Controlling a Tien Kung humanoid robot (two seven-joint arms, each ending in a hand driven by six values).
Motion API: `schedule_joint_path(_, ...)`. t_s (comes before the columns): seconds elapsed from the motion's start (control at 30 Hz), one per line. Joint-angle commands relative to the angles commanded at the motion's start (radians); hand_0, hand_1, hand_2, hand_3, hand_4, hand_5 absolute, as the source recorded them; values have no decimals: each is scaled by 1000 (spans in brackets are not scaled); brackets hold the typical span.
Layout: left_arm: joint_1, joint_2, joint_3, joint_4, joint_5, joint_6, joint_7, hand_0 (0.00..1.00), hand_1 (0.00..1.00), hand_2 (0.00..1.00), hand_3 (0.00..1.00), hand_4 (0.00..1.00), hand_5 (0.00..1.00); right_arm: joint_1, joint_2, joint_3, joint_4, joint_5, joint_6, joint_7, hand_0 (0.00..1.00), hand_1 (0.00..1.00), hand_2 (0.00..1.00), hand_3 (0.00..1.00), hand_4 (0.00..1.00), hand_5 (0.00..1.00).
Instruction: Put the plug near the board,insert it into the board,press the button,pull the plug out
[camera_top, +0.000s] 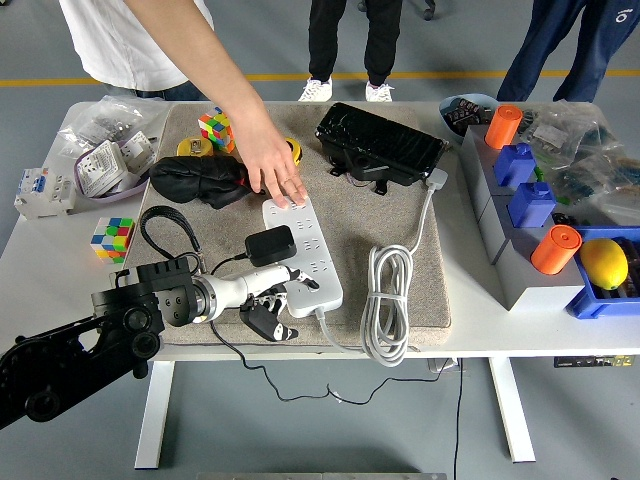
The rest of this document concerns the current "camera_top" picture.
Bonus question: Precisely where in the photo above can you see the black chip components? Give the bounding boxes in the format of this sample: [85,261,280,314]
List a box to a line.
[444,98,494,134]

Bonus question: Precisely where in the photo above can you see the blue block with knob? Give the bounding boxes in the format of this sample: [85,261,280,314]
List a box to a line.
[493,142,539,190]
[507,181,557,230]

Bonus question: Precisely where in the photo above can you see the clear bag of screws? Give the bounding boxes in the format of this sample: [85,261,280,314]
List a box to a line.
[57,93,171,156]

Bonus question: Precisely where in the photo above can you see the person in black trousers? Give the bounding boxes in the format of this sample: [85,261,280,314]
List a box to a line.
[298,0,404,104]

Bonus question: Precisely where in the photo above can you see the white circuit breaker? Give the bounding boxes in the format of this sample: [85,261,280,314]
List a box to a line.
[13,166,77,220]

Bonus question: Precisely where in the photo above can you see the colourful puzzle cube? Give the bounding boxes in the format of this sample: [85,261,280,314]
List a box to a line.
[90,216,137,264]
[198,106,236,154]

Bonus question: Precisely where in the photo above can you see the clear bags of components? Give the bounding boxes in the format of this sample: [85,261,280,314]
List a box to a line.
[514,99,640,236]

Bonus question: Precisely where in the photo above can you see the blue plastic bin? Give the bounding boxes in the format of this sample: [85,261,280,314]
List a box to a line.
[565,225,640,321]

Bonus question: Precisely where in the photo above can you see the purple bowl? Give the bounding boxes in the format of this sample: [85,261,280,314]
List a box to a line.
[73,144,151,204]

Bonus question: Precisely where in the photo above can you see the white socket module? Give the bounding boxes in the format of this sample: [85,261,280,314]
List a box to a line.
[77,139,126,197]
[118,130,160,171]

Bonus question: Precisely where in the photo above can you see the yellow tape measure metal clip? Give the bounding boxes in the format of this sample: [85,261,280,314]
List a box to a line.
[176,136,215,158]

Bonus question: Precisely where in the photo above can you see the white power strip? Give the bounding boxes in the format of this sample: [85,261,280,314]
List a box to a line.
[261,197,345,319]

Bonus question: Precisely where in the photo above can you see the black plug adapter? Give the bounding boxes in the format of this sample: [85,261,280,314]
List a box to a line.
[244,224,297,268]

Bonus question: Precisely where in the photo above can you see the black cloth pouch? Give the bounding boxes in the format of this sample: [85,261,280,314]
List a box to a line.
[148,155,266,210]

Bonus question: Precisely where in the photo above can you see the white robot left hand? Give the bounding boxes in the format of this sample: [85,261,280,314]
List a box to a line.
[202,264,320,344]

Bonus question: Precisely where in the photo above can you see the grey block holder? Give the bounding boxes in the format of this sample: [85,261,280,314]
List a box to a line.
[459,122,586,312]

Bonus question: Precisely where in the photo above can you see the person in blue trousers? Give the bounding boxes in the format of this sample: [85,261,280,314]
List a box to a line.
[495,0,640,104]

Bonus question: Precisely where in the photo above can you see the person's left hand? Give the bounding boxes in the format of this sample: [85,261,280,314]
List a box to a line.
[234,127,310,210]

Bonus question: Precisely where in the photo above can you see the grey-brown mat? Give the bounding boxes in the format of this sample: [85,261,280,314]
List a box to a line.
[110,102,454,351]

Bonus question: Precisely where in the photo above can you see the white power strip cable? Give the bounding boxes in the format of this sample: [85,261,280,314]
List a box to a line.
[314,167,450,369]

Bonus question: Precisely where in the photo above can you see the yellow lemon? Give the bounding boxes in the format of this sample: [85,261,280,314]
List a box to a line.
[579,237,630,291]

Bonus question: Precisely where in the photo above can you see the black wrapped device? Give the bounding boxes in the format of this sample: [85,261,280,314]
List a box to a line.
[314,102,450,197]

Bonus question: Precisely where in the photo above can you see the black hanging cable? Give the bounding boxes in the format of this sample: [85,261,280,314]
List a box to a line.
[452,357,465,480]

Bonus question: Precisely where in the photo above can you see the thin black adapter cord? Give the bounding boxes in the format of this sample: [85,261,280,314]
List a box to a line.
[209,253,454,405]

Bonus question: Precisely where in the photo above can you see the black table control panel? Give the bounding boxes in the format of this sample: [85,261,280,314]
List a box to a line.
[553,355,633,369]

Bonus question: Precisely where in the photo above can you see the blue bowl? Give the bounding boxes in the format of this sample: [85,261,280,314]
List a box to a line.
[438,93,501,141]

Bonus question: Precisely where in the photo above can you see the white table leg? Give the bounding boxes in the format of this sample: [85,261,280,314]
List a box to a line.
[488,357,537,464]
[134,359,176,470]

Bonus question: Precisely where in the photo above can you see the orange cylinder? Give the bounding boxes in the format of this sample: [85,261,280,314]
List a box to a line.
[530,224,584,276]
[485,103,525,150]

